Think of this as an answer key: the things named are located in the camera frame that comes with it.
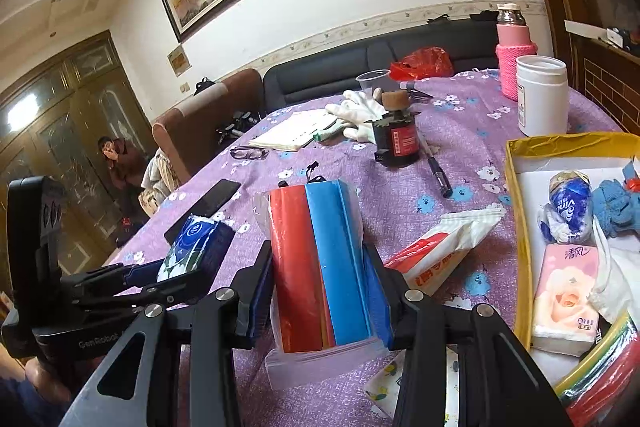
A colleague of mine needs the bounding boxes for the white notebook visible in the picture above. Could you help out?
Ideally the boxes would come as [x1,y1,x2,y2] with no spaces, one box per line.
[248,108,337,152]

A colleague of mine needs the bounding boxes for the rainbow striped cloth pack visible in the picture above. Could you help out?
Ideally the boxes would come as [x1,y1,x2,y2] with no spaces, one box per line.
[555,312,639,426]

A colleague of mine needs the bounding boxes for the brown armchair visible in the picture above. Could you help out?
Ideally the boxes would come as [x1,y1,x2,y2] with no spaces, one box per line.
[152,68,264,184]

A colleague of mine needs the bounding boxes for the blue cloth red bag bundle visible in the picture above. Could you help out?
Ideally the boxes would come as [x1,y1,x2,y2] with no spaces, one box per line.
[623,159,640,193]

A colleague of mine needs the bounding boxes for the wooden cabinet doors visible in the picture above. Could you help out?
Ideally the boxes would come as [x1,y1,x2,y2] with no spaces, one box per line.
[1,31,155,274]

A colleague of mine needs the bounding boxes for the purple floral tablecloth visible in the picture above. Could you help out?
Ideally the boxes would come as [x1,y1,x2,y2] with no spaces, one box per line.
[106,68,624,427]

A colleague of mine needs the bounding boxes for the blue white tissue roll pack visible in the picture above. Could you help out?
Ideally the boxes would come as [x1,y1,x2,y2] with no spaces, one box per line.
[537,170,592,244]

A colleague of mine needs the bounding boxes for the black pen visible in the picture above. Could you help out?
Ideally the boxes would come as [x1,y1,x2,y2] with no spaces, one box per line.
[416,130,452,198]

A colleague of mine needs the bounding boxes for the black smartphone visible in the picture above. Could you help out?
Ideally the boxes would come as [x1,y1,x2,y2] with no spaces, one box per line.
[164,179,241,245]

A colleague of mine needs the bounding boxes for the black leather sofa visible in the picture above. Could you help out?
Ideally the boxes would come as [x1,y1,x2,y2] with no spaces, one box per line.
[262,17,498,113]

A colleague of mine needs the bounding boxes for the white plastic bag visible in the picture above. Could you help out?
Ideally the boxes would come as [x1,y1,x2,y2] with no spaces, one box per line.
[588,218,639,329]

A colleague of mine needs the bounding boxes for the seated person in brown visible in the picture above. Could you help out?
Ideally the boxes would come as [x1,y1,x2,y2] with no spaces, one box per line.
[98,136,146,220]

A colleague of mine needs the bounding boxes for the black pliers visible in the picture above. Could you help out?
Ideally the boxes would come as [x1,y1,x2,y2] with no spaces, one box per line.
[399,81,434,103]

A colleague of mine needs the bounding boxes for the blue rose tissue pack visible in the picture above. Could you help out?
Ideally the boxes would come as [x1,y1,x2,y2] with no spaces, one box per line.
[156,215,235,285]

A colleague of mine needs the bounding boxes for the black eyeglasses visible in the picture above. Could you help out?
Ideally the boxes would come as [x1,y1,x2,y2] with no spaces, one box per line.
[229,145,269,161]

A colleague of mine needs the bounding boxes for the red plastic bag on sofa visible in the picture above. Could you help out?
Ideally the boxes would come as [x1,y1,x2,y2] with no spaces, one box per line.
[390,46,454,81]

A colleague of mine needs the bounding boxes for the black ink bottle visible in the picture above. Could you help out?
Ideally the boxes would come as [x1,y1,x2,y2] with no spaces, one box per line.
[372,90,420,168]

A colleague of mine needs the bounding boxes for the red blue cloth pack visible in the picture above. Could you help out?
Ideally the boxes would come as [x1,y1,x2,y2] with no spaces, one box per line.
[254,180,387,390]

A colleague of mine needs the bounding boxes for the pink rose tissue pack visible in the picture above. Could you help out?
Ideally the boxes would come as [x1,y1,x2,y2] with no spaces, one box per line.
[532,244,599,358]

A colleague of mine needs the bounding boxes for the pink sleeved thermos bottle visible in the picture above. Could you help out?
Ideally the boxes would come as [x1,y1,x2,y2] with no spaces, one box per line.
[496,2,538,101]

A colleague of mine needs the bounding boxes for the red white wet wipes pack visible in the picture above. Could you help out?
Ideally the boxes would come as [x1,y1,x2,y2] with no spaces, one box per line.
[385,204,506,296]

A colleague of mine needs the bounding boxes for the clear plastic cup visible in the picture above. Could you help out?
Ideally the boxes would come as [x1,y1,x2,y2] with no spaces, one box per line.
[356,69,397,101]

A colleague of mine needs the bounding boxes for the white plastic jar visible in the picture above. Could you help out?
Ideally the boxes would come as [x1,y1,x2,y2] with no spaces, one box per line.
[516,55,570,136]

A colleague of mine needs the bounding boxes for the yellow cardboard box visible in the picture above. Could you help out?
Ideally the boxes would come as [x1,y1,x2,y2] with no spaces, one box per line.
[503,131,640,427]

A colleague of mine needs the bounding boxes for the lemon print wipes pack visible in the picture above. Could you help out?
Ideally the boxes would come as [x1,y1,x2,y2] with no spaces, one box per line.
[364,348,460,426]

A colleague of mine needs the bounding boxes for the blue towel ball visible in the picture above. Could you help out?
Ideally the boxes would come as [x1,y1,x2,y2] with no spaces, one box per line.
[591,180,639,237]

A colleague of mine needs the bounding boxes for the white gloves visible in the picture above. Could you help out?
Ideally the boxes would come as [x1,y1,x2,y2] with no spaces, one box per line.
[326,88,386,143]

